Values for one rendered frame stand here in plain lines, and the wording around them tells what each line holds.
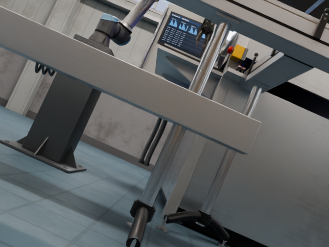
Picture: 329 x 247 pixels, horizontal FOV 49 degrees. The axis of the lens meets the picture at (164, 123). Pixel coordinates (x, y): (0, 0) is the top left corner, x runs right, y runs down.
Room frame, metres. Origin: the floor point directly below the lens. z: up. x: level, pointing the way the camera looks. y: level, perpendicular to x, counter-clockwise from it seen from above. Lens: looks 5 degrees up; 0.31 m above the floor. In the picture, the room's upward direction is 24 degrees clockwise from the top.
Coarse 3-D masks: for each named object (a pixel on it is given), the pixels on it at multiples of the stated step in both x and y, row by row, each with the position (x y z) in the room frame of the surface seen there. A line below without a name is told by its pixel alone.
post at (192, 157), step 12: (240, 36) 2.03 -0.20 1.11; (228, 60) 2.05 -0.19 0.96; (228, 84) 2.03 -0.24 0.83; (216, 96) 2.03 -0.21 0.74; (192, 144) 2.03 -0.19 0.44; (204, 144) 2.03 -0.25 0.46; (192, 156) 2.03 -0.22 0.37; (192, 168) 2.03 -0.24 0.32; (180, 180) 2.03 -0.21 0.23; (180, 192) 2.03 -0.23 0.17; (168, 204) 2.03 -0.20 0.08
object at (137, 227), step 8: (136, 200) 1.27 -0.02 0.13; (136, 208) 1.23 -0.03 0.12; (144, 208) 1.21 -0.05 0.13; (152, 208) 1.24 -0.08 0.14; (136, 216) 1.15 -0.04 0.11; (144, 216) 1.15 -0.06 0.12; (152, 216) 1.25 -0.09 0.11; (128, 224) 1.46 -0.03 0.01; (136, 224) 1.10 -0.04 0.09; (144, 224) 1.12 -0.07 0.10; (136, 232) 1.06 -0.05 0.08; (128, 240) 1.04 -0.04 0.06; (136, 240) 1.04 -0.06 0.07
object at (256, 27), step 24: (168, 0) 1.31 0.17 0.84; (192, 0) 1.23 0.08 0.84; (216, 0) 1.20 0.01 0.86; (240, 0) 1.20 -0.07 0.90; (264, 0) 1.23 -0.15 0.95; (240, 24) 1.24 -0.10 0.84; (264, 24) 1.20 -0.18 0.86; (288, 24) 1.20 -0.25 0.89; (312, 24) 1.21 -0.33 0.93; (288, 48) 1.26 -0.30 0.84; (312, 48) 1.21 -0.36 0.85
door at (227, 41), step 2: (230, 32) 2.81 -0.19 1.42; (232, 32) 2.65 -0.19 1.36; (228, 34) 2.91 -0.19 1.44; (230, 34) 2.74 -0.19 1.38; (232, 34) 2.59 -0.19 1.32; (228, 36) 2.84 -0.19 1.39; (230, 36) 2.67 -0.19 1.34; (232, 36) 2.52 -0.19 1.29; (226, 38) 2.94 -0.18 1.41; (228, 38) 2.76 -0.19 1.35; (230, 38) 2.61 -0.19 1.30; (226, 40) 2.86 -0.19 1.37; (228, 40) 2.69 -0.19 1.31; (230, 40) 2.54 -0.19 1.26; (224, 42) 2.96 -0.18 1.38; (226, 42) 2.78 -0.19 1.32; (228, 42) 2.62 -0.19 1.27; (224, 44) 2.88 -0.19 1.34; (226, 44) 2.71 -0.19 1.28; (222, 46) 2.99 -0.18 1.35; (224, 46) 2.80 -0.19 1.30; (222, 48) 2.90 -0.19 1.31; (224, 48) 2.73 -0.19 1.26; (222, 50) 2.81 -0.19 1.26; (220, 52) 2.91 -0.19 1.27
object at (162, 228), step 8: (168, 216) 1.69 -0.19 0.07; (176, 216) 1.71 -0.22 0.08; (184, 216) 1.74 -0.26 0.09; (192, 216) 1.76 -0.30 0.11; (200, 216) 1.79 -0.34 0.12; (208, 216) 1.80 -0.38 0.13; (208, 224) 1.81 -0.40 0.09; (216, 224) 1.87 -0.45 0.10; (224, 232) 1.92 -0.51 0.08; (224, 240) 1.95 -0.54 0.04
